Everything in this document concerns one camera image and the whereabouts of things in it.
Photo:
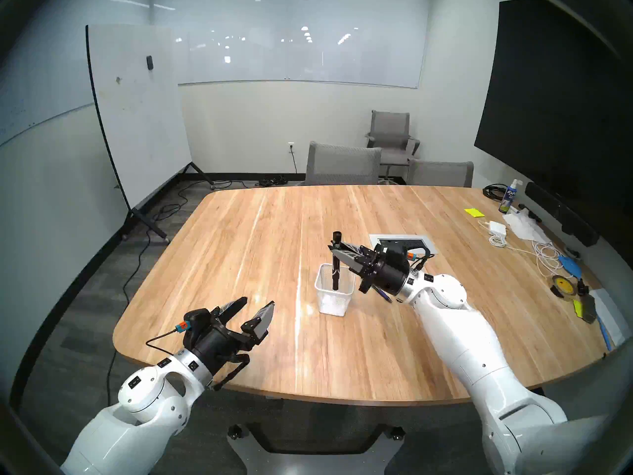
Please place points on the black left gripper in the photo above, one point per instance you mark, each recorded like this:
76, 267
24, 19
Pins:
217, 345

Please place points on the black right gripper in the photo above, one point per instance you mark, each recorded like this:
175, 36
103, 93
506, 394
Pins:
388, 276

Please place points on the black permanent marker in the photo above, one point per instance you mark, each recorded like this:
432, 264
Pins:
337, 276

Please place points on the gray robot base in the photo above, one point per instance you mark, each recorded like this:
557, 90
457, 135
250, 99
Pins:
316, 464

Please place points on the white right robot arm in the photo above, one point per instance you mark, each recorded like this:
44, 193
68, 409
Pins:
470, 345

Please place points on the blue ballpoint pen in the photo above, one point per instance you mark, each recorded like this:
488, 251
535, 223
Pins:
383, 295

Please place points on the white mesh pen holder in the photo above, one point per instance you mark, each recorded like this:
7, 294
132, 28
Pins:
334, 306

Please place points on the silver table power outlet panel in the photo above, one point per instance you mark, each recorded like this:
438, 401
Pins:
420, 240

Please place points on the gray mesh office chair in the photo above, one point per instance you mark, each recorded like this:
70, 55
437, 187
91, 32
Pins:
440, 174
341, 165

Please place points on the yellow sticky note pad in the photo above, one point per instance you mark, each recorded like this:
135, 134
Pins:
474, 212

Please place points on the gray swivel chair with armrests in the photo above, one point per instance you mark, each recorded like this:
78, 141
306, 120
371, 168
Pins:
390, 127

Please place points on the white power adapter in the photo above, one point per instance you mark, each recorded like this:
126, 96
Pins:
497, 227

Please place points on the whiteboard cleaner spray bottle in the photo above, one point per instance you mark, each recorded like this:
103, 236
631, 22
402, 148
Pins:
508, 199

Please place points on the crumpled white tissue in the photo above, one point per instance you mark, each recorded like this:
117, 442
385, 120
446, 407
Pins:
524, 225

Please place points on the black and yellow tape roll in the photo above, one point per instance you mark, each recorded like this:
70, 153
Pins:
555, 287

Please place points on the black video sound bar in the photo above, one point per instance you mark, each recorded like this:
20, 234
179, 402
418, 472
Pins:
559, 211

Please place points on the flat blue plastic object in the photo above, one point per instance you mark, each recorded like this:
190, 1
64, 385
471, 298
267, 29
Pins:
571, 266

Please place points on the small black bottle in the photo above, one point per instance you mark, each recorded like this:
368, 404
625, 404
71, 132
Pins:
581, 287

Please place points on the rolling whiteboard on black stand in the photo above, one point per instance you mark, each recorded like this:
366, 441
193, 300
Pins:
138, 113

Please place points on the yellow and black block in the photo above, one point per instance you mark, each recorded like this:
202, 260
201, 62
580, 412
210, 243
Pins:
587, 309

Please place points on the thin blue stick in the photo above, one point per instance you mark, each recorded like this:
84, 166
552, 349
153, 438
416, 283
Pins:
606, 335

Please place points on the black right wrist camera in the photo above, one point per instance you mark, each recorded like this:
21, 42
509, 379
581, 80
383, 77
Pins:
395, 254

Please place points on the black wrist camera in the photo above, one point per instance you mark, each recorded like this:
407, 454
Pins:
395, 254
198, 323

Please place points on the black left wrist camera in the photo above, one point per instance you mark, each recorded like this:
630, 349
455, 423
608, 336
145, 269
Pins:
198, 323

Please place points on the wide wall glass whiteboard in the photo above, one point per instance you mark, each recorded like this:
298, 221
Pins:
296, 53

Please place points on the large black wall television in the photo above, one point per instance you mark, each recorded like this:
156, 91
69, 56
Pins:
554, 103

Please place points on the wall whiteboard with handwriting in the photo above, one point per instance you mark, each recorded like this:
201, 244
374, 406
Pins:
44, 88

